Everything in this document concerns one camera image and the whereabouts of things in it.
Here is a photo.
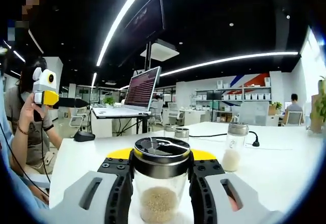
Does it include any green potted plant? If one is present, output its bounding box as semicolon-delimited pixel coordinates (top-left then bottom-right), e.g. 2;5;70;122
313;75;326;133

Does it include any brown granule seasoning bottle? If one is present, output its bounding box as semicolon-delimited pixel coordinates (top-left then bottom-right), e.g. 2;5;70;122
132;136;192;223

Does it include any large dark hanging monitor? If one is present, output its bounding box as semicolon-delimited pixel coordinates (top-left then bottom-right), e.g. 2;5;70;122
116;0;166;64

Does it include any black computer mouse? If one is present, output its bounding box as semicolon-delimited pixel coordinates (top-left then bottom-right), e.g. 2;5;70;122
73;131;96;143

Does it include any black laptop stand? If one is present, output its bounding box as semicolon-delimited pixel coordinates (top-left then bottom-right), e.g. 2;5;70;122
90;109;153;136

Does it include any row of white storage boxes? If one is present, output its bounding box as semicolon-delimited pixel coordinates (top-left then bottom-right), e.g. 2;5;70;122
216;80;271;101

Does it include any grey office chair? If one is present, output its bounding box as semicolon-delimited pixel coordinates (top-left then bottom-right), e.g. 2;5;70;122
239;101;270;127

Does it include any white powder seasoning bottle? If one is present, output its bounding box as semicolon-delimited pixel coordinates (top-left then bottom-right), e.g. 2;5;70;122
221;122;249;173
174;127;190;145

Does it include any brown paper bag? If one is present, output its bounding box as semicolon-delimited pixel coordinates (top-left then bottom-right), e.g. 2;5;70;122
310;94;323;134

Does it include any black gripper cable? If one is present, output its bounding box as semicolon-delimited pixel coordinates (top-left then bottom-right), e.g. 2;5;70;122
40;119;53;184

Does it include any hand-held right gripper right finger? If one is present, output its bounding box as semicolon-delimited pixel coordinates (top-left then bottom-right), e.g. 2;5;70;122
187;148;283;224

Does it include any white ceiling air conditioner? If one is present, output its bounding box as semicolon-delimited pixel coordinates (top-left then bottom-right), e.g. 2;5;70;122
140;38;180;62

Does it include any black monitor on floor stand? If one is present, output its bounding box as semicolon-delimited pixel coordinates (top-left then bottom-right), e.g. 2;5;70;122
206;90;223;123

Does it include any black power cable with plug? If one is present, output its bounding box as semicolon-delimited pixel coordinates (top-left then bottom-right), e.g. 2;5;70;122
188;131;260;148

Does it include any white storage shelf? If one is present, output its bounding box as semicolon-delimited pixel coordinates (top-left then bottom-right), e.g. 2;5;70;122
195;77;272;123

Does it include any long ceiling light strip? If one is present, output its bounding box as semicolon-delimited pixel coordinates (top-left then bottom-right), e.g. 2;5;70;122
96;0;155;67

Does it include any white mesh office chair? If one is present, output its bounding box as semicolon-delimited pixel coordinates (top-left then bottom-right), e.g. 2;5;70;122
167;101;185;127
150;99;164;125

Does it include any tan powder seasoning bottle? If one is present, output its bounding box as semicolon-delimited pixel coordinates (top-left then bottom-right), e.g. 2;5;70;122
164;123;177;138

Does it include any person's left hand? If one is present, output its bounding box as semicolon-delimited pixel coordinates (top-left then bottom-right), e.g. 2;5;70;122
19;91;48;133

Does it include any white laptop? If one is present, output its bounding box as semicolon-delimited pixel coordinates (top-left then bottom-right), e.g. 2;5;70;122
92;66;162;119

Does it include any small dark hanging monitor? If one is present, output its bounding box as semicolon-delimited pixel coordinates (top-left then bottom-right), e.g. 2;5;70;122
132;68;150;78

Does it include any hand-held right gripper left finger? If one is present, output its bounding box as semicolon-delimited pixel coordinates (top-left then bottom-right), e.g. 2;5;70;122
49;147;134;224

